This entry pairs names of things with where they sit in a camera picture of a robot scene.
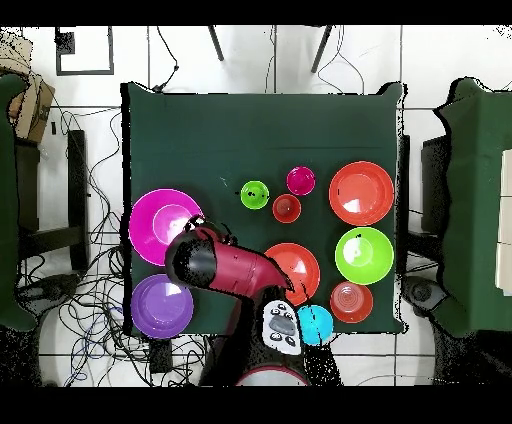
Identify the small blue bowl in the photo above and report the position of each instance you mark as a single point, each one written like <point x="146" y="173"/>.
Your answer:
<point x="320" y="324"/>

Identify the black square floor frame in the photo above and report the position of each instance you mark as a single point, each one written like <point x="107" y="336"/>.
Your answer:
<point x="66" y="42"/>

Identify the wide orange bowl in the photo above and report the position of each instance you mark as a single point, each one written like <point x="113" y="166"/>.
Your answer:
<point x="300" y="264"/>
<point x="362" y="188"/>

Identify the grey pedestal leg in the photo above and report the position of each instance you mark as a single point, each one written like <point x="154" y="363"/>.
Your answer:
<point x="422" y="292"/>
<point x="48" y="290"/>

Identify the cardboard box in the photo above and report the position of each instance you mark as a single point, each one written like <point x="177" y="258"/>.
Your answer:
<point x="34" y="108"/>

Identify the black stand frame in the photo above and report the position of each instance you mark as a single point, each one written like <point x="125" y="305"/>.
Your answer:
<point x="78" y="180"/>
<point x="434" y="180"/>

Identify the green bowl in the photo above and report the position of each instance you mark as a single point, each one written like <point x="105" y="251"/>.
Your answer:
<point x="376" y="264"/>

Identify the small deep orange bowl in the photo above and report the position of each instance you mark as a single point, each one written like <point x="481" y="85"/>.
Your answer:
<point x="352" y="302"/>

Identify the crimson red cup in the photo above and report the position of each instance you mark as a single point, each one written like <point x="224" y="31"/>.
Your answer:
<point x="300" y="182"/>

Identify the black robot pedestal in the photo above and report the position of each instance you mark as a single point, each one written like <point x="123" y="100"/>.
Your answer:
<point x="220" y="360"/>

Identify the green cup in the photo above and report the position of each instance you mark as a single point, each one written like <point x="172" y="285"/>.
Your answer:
<point x="256" y="200"/>

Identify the white boxes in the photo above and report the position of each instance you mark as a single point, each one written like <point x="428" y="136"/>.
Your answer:
<point x="506" y="224"/>

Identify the black power box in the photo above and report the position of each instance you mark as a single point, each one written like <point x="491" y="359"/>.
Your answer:
<point x="160" y="356"/>

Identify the orange cup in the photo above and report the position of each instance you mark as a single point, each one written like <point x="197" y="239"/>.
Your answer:
<point x="286" y="210"/>

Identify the large pink bowl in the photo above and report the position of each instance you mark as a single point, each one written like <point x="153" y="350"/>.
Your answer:
<point x="144" y="228"/>

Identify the black camera tripod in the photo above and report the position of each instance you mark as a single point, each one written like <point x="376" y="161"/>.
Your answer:
<point x="218" y="48"/>

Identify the purple bowl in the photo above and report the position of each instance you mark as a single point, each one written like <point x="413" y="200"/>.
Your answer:
<point x="162" y="312"/>

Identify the dark green tablecloth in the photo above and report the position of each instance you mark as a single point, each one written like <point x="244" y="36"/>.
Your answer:
<point x="256" y="140"/>

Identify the green cloth side table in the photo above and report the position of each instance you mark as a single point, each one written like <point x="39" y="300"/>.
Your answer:
<point x="472" y="200"/>
<point x="8" y="200"/>

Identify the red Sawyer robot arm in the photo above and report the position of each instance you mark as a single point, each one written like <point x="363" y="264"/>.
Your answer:
<point x="240" y="268"/>

